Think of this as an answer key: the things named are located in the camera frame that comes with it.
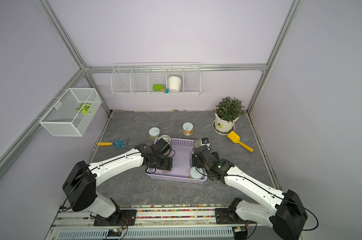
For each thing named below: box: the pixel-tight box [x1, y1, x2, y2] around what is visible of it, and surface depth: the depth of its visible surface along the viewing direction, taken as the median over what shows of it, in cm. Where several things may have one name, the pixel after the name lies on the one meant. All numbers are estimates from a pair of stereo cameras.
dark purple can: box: [193, 139, 202, 149], surface depth 91 cm
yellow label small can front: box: [189, 166, 204, 179], surface depth 83 cm
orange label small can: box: [182, 122, 194, 136], surface depth 107 cm
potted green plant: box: [213, 96, 245, 133], surface depth 98 cm
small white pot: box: [168, 76, 182, 93], surface depth 95 cm
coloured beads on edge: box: [120, 204, 229, 219], surface depth 79 cm
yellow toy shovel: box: [227, 131, 255, 153], surface depth 105 cm
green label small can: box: [148, 126, 161, 141], surface depth 104 cm
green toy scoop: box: [152, 84, 169, 94], surface depth 101 cm
